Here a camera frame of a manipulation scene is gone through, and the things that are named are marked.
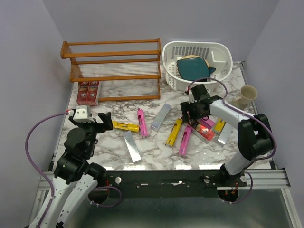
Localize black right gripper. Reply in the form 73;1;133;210
180;100;206;123

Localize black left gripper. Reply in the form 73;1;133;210
70;111;114;157

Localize large pink toothpaste box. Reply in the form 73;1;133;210
202;117;215;129

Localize red 3D toothpaste box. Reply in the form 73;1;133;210
76;81;89;105
86;81;101;106
187;120;215;143

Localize yellow toothpaste box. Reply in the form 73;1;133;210
166;118;183;147
212;118;226;134
112;121;140;133

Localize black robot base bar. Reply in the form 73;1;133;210
88;170;247;205

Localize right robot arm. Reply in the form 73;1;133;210
180;95;277;186

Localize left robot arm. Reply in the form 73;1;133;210
29;109;113;228

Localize orange wooden three-tier shelf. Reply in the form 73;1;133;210
60;38;162;102

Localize silver toothpaste box centre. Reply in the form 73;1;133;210
151;103;171;132

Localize silver toothpaste box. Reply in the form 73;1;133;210
217;123;233;146
123;131;142;163
151;103;171;132

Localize silver toothpaste box lower left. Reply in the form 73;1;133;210
123;131;142;163

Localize pink toothpaste box left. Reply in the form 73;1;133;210
137;108;149;139

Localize teal square plate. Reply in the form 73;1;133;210
177;57;210;81

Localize pink toothpaste box centre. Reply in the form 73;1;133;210
179;126;192;156

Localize silver toothpaste box right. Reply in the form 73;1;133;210
217;123;233;146

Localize beige round plate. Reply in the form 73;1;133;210
181;55;210;69

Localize white plastic basket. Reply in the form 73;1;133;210
162;41;233;92

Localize beige ceramic mug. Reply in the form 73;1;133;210
232;85;258;110

